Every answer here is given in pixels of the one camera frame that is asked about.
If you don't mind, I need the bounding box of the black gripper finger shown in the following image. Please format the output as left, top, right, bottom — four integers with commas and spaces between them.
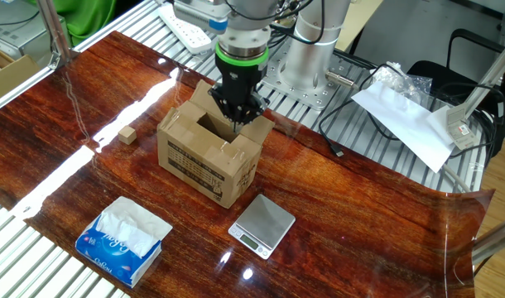
237, 97, 268, 132
209, 85, 238, 132

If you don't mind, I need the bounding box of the small wooden cube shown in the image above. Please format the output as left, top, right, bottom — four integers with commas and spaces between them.
118, 125, 137, 146

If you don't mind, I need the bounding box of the white cable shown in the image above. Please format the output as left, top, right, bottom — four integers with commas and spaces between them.
441, 163, 472, 194

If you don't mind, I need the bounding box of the grey metal device case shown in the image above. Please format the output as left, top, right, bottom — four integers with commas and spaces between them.
0, 0, 70, 61

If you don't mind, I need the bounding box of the open cardboard bin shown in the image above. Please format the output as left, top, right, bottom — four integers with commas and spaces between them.
0, 43, 41, 107

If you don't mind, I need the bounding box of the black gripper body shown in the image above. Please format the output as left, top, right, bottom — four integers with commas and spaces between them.
217, 64, 268, 100

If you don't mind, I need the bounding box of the person in green shirt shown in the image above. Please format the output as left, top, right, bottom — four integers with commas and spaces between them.
26, 0, 118, 47

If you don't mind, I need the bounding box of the aluminium frame post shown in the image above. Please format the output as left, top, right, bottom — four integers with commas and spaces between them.
36, 0, 78, 70
470, 214, 505, 267

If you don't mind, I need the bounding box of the silver perforated base plate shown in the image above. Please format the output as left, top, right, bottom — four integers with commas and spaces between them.
260, 43, 355, 112

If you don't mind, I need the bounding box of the black cable bundle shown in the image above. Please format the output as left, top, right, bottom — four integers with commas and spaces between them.
432, 81, 505, 159

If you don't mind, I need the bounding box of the black USB cable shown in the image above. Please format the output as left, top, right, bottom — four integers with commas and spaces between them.
317, 61, 402, 159

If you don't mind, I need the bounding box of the beige wooden desk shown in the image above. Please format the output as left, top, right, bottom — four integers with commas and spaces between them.
334, 0, 385, 53

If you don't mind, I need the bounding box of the silver cable connector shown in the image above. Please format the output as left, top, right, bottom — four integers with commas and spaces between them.
325, 69, 361, 91

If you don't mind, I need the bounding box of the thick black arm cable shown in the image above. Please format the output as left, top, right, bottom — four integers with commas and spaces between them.
223, 0, 353, 46

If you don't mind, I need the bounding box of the wood pattern table mat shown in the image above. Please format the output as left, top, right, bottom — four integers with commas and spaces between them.
0, 30, 496, 298

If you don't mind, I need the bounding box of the silver digital scale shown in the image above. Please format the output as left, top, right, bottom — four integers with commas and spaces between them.
228, 193, 297, 261

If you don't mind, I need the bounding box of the clear plastic bag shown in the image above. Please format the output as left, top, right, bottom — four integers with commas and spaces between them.
368, 60, 434, 107

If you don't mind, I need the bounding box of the black office chair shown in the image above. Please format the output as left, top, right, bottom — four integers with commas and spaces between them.
406, 27, 505, 156

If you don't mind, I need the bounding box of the aluminium post with label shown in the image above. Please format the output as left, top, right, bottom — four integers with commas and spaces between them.
445, 41, 505, 151

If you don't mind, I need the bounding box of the brown cardboard box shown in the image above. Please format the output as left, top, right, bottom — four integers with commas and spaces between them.
156, 79, 276, 210

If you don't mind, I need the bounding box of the white paper sheet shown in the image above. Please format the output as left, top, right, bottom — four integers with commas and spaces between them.
350, 80, 456, 174

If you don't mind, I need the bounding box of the blue tissue pack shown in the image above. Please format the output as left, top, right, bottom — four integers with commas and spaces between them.
75, 195, 174, 290

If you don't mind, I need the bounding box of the white power strip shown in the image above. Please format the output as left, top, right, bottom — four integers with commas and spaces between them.
158, 3, 213, 55

